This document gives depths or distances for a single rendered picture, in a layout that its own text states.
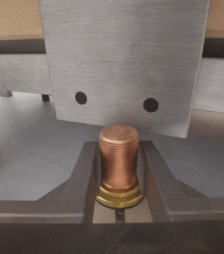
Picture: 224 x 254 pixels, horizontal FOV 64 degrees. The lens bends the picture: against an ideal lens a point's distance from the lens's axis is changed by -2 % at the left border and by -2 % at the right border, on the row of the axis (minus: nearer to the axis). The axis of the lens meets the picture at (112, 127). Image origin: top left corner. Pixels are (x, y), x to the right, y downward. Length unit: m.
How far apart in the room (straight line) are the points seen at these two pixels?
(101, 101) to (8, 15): 0.22
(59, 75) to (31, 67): 0.09
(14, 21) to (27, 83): 0.10
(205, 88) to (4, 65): 0.25
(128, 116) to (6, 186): 0.22
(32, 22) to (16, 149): 0.22
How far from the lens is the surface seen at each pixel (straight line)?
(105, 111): 0.16
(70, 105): 0.17
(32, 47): 0.32
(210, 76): 0.19
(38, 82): 0.26
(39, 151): 0.37
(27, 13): 0.31
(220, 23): 0.24
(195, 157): 0.35
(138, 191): 0.16
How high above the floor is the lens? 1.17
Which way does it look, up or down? 27 degrees up
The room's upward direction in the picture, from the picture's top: 179 degrees clockwise
